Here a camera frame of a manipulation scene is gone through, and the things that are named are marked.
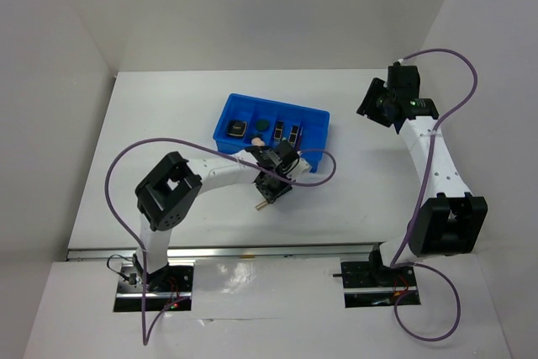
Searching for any beige makeup sponge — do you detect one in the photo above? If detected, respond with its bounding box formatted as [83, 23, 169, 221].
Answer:
[251, 135, 266, 147]

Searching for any blue plastic organizer bin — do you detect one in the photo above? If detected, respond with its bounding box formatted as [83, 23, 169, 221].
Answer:
[213, 93, 330, 172]

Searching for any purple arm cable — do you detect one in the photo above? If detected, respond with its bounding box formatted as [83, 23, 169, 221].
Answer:
[104, 137, 337, 346]
[389, 48, 479, 341]

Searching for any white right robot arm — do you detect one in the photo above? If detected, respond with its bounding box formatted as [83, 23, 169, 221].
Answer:
[357, 61, 488, 285]

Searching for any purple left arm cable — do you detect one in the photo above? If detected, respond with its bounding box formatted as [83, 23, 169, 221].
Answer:
[104, 137, 337, 346]

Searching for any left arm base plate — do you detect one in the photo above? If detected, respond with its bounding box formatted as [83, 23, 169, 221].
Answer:
[106, 254, 194, 313]

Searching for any black square compact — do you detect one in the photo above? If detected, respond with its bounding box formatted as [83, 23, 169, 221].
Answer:
[226, 119, 247, 139]

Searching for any black gold lipstick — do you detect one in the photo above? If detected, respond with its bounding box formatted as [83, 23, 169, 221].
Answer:
[273, 121, 284, 142]
[287, 125, 300, 145]

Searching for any black gold eyeliner pencil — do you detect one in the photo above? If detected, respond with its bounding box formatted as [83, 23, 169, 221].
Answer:
[255, 201, 270, 211]

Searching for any green mascara tube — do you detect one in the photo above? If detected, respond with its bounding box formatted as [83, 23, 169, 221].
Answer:
[296, 128, 303, 150]

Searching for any metal rail front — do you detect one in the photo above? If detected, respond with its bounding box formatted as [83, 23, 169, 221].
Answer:
[66, 243, 376, 261]

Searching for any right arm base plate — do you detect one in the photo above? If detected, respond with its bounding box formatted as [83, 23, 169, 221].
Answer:
[332, 261, 421, 309]

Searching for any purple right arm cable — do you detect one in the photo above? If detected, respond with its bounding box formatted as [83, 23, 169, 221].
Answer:
[389, 48, 479, 341]

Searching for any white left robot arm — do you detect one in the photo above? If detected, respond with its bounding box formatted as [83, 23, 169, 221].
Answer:
[134, 94, 330, 291]

